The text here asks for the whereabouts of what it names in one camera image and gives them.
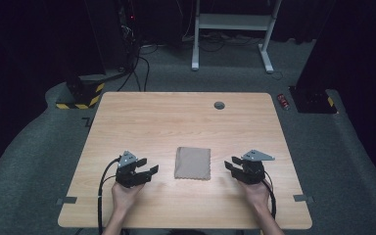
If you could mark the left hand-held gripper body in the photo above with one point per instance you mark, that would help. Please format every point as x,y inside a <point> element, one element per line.
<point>127,174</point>

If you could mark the red can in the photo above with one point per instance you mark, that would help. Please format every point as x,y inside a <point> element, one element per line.
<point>283,101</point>

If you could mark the tan cloth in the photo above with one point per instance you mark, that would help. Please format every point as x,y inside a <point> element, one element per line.
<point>192,163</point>

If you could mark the person's left hand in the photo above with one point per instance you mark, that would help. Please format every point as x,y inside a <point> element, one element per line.
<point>125,197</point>

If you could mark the dark computer tower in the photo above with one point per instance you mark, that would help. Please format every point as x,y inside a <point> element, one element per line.
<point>127,32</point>

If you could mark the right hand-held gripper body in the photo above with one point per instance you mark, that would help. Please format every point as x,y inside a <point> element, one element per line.
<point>254,169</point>

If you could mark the grey tape piece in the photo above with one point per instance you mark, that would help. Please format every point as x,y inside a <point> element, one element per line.
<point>66,200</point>
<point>303,198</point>

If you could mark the person's right hand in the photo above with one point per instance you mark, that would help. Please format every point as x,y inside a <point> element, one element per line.
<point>257,194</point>

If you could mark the white metal stand frame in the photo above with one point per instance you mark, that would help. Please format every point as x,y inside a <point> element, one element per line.
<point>231,23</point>

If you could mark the black yellow striped stand base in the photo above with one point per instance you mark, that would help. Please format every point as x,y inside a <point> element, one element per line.
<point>80,94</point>

